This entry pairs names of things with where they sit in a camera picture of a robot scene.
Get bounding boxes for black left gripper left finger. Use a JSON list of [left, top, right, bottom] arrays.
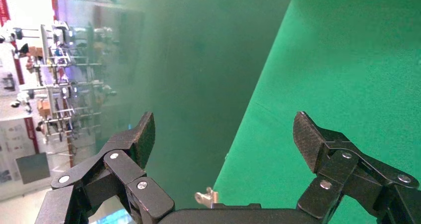
[[34, 112, 176, 224]]

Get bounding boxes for grey square panel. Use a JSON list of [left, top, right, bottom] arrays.
[[15, 152, 51, 185]]

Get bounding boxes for metal cloth clip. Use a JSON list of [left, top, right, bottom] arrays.
[[194, 186, 220, 210]]

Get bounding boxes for white poster with red stripe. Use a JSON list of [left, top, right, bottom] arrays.
[[0, 116, 41, 188]]

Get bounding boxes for metal storage shelf rack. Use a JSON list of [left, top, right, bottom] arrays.
[[31, 18, 117, 146]]

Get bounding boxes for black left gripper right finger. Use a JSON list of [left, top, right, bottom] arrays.
[[293, 111, 421, 224]]

